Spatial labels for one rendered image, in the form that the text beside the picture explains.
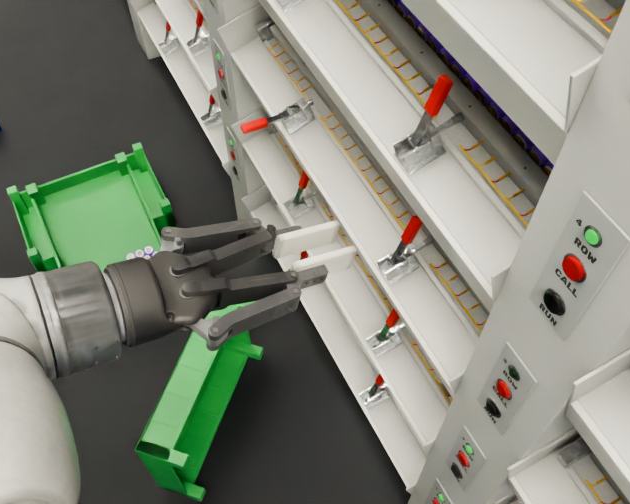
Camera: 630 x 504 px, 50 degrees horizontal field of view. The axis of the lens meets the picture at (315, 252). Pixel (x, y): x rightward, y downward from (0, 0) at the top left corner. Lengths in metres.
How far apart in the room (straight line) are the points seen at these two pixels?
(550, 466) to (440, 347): 0.16
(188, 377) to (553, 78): 0.82
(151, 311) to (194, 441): 0.72
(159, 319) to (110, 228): 0.89
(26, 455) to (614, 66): 0.37
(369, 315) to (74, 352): 0.51
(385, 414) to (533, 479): 0.45
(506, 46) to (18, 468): 0.38
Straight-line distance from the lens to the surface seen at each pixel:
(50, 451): 0.43
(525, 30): 0.48
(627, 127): 0.39
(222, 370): 1.34
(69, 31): 2.09
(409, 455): 1.11
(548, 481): 0.73
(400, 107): 0.68
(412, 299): 0.78
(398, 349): 0.96
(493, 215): 0.61
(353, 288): 1.01
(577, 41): 0.47
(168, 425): 1.10
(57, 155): 1.75
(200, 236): 0.66
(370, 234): 0.83
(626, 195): 0.41
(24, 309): 0.57
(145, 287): 0.59
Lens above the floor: 1.21
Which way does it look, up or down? 56 degrees down
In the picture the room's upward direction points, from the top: straight up
